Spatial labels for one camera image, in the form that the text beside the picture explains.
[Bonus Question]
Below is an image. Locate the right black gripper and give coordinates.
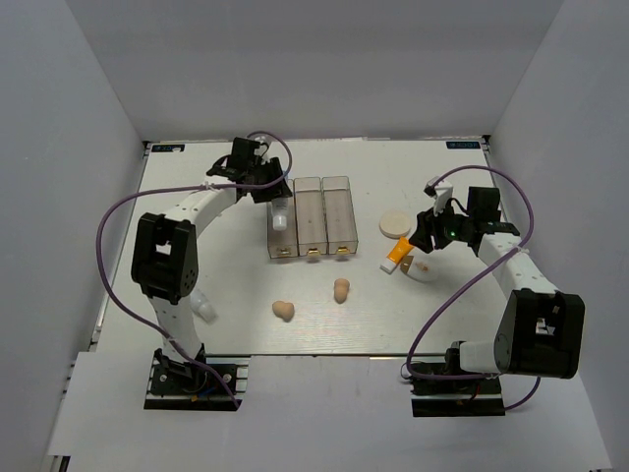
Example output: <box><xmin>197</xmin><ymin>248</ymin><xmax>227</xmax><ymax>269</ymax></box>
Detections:
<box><xmin>409</xmin><ymin>197</ymin><xmax>474</xmax><ymax>254</ymax></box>

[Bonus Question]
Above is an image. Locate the white tube pink blue print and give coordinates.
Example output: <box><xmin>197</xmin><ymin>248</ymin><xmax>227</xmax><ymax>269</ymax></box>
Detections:
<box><xmin>271</xmin><ymin>197</ymin><xmax>289</xmax><ymax>231</ymax></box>

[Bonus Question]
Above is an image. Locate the white tube blue logo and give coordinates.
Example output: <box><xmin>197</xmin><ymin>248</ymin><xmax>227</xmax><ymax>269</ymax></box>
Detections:
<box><xmin>190</xmin><ymin>288</ymin><xmax>217</xmax><ymax>325</ymax></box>

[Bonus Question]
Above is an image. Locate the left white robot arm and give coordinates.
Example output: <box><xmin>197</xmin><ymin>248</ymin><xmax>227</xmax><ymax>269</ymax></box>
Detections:
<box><xmin>131</xmin><ymin>131</ymin><xmax>293</xmax><ymax>392</ymax></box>

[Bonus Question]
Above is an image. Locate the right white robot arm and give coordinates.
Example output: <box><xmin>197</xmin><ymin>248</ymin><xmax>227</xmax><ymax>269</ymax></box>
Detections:
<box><xmin>410</xmin><ymin>182</ymin><xmax>586</xmax><ymax>392</ymax></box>

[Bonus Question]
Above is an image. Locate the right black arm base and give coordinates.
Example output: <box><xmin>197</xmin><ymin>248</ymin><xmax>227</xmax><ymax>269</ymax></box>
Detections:
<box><xmin>411</xmin><ymin>378</ymin><xmax>505</xmax><ymax>418</ymax></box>

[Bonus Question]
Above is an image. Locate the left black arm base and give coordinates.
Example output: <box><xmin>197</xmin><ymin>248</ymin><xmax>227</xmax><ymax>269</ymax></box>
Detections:
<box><xmin>143</xmin><ymin>349</ymin><xmax>250</xmax><ymax>412</ymax></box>

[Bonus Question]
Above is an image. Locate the right beige makeup sponge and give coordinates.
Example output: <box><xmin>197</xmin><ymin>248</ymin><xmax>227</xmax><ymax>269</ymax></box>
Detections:
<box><xmin>333</xmin><ymin>278</ymin><xmax>350</xmax><ymax>304</ymax></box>

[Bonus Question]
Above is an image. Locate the beige makeup sponge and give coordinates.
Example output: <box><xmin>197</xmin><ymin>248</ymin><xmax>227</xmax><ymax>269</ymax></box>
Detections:
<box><xmin>333</xmin><ymin>278</ymin><xmax>350</xmax><ymax>304</ymax></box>
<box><xmin>271</xmin><ymin>301</ymin><xmax>295</xmax><ymax>323</ymax></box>

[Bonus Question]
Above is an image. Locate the left beige makeup sponge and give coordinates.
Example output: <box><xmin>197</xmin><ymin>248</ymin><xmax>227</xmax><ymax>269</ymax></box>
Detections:
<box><xmin>271</xmin><ymin>301</ymin><xmax>295</xmax><ymax>323</ymax></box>

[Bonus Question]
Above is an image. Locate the orange tube white cap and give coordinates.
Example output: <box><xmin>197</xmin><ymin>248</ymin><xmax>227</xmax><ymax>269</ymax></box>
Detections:
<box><xmin>379</xmin><ymin>237</ymin><xmax>414</xmax><ymax>274</ymax></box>

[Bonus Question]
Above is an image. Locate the white oval compact case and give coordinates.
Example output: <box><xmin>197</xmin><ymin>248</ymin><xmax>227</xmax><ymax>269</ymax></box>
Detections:
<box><xmin>400</xmin><ymin>256</ymin><xmax>438</xmax><ymax>283</ymax></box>

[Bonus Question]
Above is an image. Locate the round cream powder puff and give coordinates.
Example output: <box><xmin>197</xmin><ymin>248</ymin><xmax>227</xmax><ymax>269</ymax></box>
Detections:
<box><xmin>378</xmin><ymin>209</ymin><xmax>412</xmax><ymax>239</ymax></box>

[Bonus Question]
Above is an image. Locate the left clear organizer bin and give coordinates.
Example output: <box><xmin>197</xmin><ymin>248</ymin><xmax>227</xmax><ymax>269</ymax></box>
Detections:
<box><xmin>266</xmin><ymin>196</ymin><xmax>299</xmax><ymax>259</ymax></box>

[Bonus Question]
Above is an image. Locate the clear organizer bin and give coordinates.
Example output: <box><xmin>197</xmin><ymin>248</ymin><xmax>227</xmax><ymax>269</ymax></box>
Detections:
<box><xmin>321</xmin><ymin>176</ymin><xmax>359</xmax><ymax>257</ymax></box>
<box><xmin>266</xmin><ymin>196</ymin><xmax>299</xmax><ymax>259</ymax></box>
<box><xmin>294</xmin><ymin>177</ymin><xmax>327</xmax><ymax>257</ymax></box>

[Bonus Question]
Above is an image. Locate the middle clear organizer bin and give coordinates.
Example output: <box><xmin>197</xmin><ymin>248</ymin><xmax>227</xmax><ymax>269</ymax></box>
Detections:
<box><xmin>294</xmin><ymin>177</ymin><xmax>327</xmax><ymax>257</ymax></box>

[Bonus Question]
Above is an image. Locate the right clear organizer bin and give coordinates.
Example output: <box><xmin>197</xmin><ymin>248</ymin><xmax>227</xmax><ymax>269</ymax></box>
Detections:
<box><xmin>321</xmin><ymin>176</ymin><xmax>359</xmax><ymax>257</ymax></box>

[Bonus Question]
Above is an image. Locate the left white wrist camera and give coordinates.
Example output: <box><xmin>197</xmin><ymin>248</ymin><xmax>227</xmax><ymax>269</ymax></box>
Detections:
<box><xmin>257</xmin><ymin>141</ymin><xmax>270</xmax><ymax>157</ymax></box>

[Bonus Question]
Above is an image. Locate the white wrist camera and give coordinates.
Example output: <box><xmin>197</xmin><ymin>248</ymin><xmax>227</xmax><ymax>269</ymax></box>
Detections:
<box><xmin>424</xmin><ymin>177</ymin><xmax>453</xmax><ymax>216</ymax></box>
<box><xmin>257</xmin><ymin>141</ymin><xmax>270</xmax><ymax>157</ymax></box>

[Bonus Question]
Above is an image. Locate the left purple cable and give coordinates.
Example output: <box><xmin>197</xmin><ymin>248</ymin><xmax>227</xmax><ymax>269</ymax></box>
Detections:
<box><xmin>96</xmin><ymin>130</ymin><xmax>294</xmax><ymax>409</ymax></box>

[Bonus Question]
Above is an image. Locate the purple cable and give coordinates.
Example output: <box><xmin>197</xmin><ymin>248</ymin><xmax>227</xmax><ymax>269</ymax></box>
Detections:
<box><xmin>96</xmin><ymin>130</ymin><xmax>294</xmax><ymax>409</ymax></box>
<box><xmin>400</xmin><ymin>165</ymin><xmax>543</xmax><ymax>412</ymax></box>

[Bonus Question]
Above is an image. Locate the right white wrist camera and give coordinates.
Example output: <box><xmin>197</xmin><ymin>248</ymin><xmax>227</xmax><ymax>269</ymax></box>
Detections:
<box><xmin>424</xmin><ymin>177</ymin><xmax>453</xmax><ymax>216</ymax></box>

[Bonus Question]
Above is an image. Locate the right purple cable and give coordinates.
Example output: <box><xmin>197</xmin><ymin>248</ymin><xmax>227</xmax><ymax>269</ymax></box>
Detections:
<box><xmin>400</xmin><ymin>165</ymin><xmax>543</xmax><ymax>412</ymax></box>

